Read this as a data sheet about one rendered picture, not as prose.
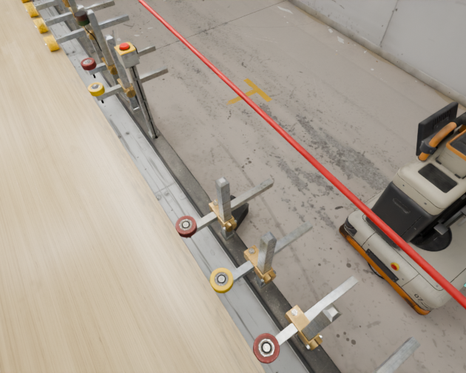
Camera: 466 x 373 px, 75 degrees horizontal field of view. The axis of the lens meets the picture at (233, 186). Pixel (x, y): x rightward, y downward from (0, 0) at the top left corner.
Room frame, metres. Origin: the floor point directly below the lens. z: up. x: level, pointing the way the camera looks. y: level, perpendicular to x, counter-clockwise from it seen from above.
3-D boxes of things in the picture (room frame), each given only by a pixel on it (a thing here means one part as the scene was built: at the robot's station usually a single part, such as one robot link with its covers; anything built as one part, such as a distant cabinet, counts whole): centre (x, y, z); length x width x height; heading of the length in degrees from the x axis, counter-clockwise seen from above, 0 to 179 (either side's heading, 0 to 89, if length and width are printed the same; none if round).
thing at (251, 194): (0.64, 0.02, 0.84); 0.43 x 0.03 x 0.04; 122
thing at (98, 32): (1.64, 0.69, 0.93); 0.04 x 0.04 x 0.48; 32
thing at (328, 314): (0.15, -0.23, 0.90); 0.04 x 0.04 x 0.48; 32
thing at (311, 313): (0.21, -0.25, 0.80); 0.43 x 0.03 x 0.04; 122
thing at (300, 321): (0.17, -0.22, 0.81); 0.14 x 0.06 x 0.05; 32
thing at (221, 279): (0.32, 0.05, 0.85); 0.08 x 0.08 x 0.11
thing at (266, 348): (0.11, -0.08, 0.85); 0.08 x 0.08 x 0.11
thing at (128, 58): (1.21, 0.42, 1.18); 0.07 x 0.07 x 0.08; 32
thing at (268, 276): (0.38, -0.08, 0.84); 0.14 x 0.06 x 0.05; 32
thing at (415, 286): (0.75, -1.12, 0.16); 0.67 x 0.64 x 0.25; 31
